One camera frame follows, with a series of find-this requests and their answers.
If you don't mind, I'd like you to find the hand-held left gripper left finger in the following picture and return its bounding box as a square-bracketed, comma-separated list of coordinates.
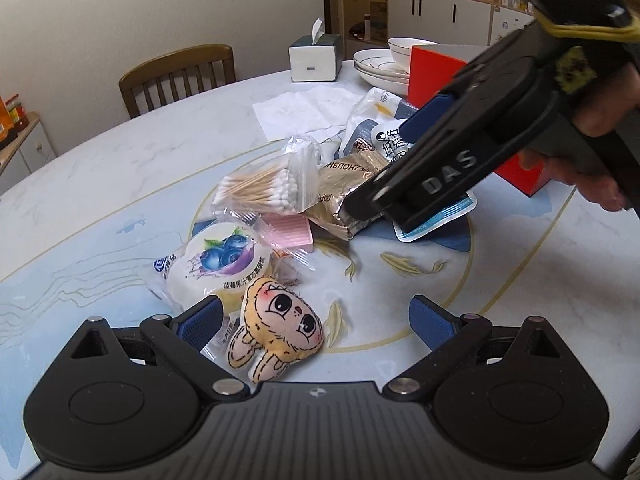
[70, 294, 251, 403]

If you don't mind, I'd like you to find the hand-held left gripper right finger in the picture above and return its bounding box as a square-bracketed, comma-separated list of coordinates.
[382, 294, 571, 403]

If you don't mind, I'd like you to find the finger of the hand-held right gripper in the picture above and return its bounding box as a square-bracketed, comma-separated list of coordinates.
[344, 127, 506, 234]
[399, 91, 471, 143]

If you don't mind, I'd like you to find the red cardboard box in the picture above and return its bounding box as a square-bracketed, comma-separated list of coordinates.
[407, 44, 551, 197]

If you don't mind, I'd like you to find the white blue-edged snack packet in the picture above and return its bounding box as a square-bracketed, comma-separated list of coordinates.
[371, 120, 477, 244]

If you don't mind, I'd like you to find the gold foil packet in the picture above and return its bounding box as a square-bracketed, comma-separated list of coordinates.
[305, 150, 397, 241]

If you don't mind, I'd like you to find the white and blue tissue pack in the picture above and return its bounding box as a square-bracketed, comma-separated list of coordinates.
[340, 87, 426, 158]

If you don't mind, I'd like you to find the bag of cotton swabs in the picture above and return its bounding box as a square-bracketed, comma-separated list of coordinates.
[212, 136, 323, 222]

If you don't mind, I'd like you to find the person's right hand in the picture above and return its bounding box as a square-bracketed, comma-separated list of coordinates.
[520, 57, 640, 213]

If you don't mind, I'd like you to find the white gold-rimmed plate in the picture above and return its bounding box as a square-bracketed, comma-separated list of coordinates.
[356, 67, 412, 98]
[353, 49, 412, 75]

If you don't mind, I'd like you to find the blueberry cake packet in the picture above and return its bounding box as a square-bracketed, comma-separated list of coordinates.
[147, 222, 275, 356]

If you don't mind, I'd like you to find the white gold-rimmed bowl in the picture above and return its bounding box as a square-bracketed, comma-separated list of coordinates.
[387, 36, 442, 68]

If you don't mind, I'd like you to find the yellow-haired plush doll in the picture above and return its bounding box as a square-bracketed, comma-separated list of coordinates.
[227, 276, 326, 385]

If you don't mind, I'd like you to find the white sideboard cabinet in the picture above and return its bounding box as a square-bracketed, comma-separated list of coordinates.
[387, 0, 537, 50]

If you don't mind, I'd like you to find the white and green tissue box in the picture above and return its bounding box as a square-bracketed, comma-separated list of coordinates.
[288, 17, 344, 83]

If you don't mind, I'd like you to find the white paper napkin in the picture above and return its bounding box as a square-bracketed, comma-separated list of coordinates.
[252, 85, 370, 142]

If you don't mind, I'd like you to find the open wooden shelf unit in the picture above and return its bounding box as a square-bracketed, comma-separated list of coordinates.
[330, 0, 397, 45]

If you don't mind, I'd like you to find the low white drawer cabinet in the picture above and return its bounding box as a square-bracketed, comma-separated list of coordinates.
[0, 111, 58, 196]

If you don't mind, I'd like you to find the wooden slatted chair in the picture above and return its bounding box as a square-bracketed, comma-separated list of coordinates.
[118, 44, 237, 120]

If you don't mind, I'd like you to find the red-lidded jar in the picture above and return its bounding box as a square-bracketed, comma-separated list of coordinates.
[6, 93, 29, 133]

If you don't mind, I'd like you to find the orange snack box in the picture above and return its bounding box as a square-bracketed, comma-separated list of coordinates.
[0, 97, 16, 145]

